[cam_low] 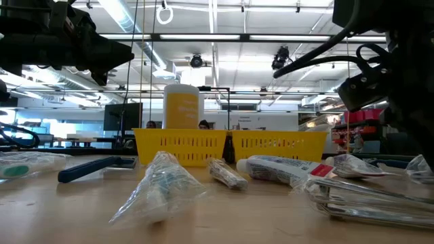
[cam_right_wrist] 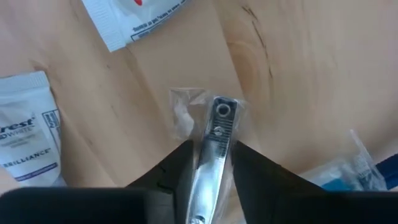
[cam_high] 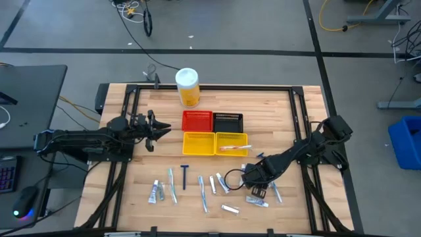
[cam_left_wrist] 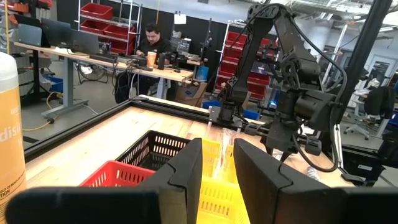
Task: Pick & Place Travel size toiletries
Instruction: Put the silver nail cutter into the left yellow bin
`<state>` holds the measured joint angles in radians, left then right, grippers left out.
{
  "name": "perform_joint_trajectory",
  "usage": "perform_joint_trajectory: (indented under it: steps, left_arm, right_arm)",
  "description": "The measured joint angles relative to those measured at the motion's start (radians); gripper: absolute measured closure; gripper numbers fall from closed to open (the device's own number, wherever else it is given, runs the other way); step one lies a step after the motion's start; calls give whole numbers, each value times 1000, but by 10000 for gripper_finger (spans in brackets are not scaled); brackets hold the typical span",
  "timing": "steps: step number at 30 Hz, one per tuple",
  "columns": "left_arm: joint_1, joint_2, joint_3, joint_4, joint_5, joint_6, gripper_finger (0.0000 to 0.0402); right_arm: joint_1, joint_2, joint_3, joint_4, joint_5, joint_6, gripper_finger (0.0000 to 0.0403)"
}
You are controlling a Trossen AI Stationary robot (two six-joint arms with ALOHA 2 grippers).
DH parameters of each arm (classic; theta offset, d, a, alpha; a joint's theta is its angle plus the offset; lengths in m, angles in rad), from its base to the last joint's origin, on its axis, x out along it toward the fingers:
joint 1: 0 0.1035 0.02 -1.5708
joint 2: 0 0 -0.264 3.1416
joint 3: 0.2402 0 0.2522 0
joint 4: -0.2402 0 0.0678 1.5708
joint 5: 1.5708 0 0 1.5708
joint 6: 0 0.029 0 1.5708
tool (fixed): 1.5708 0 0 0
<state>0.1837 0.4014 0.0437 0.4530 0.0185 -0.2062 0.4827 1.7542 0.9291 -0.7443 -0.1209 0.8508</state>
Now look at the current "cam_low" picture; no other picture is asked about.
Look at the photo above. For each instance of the clear blue toothbrush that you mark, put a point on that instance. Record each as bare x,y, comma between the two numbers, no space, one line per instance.
162,193

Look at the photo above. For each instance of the black metal stand frame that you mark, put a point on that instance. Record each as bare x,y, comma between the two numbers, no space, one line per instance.
229,108

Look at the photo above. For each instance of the black ceiling camera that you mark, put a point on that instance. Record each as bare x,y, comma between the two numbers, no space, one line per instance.
280,58

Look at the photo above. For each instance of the crinkled clear plastic packet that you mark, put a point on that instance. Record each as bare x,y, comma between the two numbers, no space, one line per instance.
420,169

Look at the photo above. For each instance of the storage shelf rack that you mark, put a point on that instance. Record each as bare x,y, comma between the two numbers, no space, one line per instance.
359,135

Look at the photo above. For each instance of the black slotted plastic basket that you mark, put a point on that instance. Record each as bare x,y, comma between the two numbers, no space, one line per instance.
229,149

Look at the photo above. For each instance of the person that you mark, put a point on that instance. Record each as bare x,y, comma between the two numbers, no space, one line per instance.
203,124
151,124

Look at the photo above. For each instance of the white toothpaste tube red end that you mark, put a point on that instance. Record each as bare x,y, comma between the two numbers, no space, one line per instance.
278,169

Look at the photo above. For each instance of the clear white toothbrush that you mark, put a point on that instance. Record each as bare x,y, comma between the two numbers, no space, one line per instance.
373,215

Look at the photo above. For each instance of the yellow slotted plastic basket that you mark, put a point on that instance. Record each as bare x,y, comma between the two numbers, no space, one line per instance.
278,145
179,145

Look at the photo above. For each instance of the white canister yellow label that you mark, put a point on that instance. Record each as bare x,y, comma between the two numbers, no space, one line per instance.
182,108

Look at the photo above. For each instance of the red storage bins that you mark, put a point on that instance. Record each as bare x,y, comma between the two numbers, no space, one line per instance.
363,116

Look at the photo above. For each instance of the black computer monitor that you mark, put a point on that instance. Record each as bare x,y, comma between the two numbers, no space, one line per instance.
122,117

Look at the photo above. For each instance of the silver ventilation duct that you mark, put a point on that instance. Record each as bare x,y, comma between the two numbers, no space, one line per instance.
125,20

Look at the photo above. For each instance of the clear wrapped travel tube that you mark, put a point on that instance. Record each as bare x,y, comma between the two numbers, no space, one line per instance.
17,170

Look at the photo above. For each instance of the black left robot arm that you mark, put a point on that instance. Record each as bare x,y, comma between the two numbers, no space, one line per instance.
3,90

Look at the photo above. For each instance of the small grey packet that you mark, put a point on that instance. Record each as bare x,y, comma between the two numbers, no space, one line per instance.
227,174

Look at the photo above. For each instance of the black overhead camera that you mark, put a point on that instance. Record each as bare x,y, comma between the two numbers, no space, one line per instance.
196,61

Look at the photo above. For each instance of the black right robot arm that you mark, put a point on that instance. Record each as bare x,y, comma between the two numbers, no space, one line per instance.
379,13

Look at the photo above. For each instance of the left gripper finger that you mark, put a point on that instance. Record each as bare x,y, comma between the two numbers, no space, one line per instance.
108,54

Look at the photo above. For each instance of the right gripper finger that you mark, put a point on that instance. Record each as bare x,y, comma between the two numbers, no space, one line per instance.
363,91

